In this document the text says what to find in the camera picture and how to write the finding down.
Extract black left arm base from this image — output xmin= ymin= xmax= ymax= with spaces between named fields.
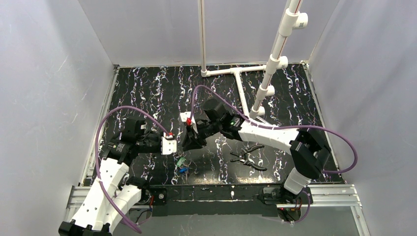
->
xmin=119 ymin=186 xmax=168 ymax=207

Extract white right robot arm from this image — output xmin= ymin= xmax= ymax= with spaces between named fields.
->
xmin=179 ymin=99 xmax=331 ymax=195

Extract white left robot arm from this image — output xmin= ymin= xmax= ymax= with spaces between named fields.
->
xmin=59 ymin=118 xmax=177 ymax=236

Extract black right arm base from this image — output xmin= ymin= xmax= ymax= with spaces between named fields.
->
xmin=256 ymin=186 xmax=313 ymax=224

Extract green key tag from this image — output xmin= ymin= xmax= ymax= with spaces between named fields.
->
xmin=176 ymin=157 xmax=186 ymax=167

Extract blue key tag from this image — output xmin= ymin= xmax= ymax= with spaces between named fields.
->
xmin=179 ymin=167 xmax=189 ymax=174

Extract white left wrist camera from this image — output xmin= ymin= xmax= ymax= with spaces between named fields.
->
xmin=161 ymin=132 xmax=177 ymax=155

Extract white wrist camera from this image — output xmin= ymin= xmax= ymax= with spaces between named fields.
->
xmin=179 ymin=112 xmax=198 ymax=133
xmin=161 ymin=132 xmax=177 ymax=155

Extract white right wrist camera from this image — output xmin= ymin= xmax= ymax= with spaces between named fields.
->
xmin=179 ymin=112 xmax=198 ymax=133

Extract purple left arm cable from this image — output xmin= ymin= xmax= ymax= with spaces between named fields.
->
xmin=95 ymin=105 xmax=173 ymax=235

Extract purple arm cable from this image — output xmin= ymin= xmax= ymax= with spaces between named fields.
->
xmin=95 ymin=105 xmax=173 ymax=235
xmin=190 ymin=85 xmax=358 ymax=224

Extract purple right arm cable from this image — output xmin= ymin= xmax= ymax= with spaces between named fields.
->
xmin=190 ymin=85 xmax=358 ymax=224

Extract black handled pliers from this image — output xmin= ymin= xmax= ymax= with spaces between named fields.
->
xmin=230 ymin=145 xmax=268 ymax=172

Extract aluminium front rail frame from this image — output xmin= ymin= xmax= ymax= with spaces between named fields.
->
xmin=64 ymin=183 xmax=370 ymax=236

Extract white PVC pipe frame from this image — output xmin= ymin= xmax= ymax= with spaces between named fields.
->
xmin=198 ymin=0 xmax=309 ymax=119

